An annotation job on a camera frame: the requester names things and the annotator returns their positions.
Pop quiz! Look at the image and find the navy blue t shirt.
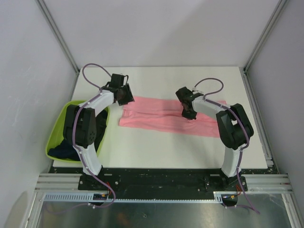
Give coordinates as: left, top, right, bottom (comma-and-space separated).
47, 139, 80, 162

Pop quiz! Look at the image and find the black t shirt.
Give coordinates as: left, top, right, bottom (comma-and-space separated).
94, 110, 108, 152

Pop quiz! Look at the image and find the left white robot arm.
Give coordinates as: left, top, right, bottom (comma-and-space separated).
63, 74, 134, 190

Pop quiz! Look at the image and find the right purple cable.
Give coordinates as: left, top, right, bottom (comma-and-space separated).
193, 77, 261, 214

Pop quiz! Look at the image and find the aluminium frame post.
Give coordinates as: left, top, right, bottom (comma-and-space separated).
244, 0, 289, 71
35, 0, 80, 73

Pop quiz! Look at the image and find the right aluminium frame post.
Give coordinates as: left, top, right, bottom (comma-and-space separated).
244, 0, 289, 71

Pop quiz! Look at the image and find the purple cable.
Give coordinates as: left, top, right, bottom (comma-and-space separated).
72, 63, 116, 209
193, 77, 261, 214

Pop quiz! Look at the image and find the left aluminium frame post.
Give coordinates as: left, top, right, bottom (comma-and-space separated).
35, 0, 80, 73

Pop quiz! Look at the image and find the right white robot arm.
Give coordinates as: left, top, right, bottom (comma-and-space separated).
175, 87, 254, 190

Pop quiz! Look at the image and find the white slotted cable duct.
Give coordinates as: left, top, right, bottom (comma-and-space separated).
44, 192, 238, 203

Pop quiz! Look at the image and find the pink t shirt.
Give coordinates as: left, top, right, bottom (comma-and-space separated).
119, 96, 220, 138

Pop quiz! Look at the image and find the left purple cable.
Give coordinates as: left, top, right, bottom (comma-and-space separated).
72, 63, 116, 209

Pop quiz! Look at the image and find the green plastic basket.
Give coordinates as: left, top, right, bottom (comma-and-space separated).
45, 100, 110, 164

